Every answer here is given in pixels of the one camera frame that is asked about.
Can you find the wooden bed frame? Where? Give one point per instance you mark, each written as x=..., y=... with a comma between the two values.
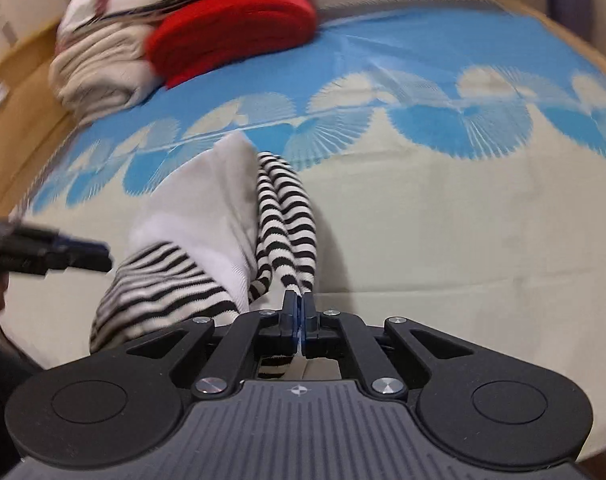
x=585, y=57

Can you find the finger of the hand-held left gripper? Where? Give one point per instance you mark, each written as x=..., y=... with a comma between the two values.
x=78, y=255

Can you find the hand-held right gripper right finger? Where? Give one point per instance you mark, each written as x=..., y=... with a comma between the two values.
x=310, y=326

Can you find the red folded cloth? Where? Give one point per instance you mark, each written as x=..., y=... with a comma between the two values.
x=233, y=25

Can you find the purple box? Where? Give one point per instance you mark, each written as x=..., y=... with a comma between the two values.
x=568, y=2

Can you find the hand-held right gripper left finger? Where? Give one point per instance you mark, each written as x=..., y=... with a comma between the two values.
x=289, y=321

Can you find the beige folded cloth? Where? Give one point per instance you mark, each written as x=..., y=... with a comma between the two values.
x=98, y=70

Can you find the person's dark clothing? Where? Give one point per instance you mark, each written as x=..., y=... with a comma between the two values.
x=3, y=385

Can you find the blue and cream mat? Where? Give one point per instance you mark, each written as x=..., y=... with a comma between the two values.
x=433, y=200

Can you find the black white striped shirt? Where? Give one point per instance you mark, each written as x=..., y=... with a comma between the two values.
x=208, y=220

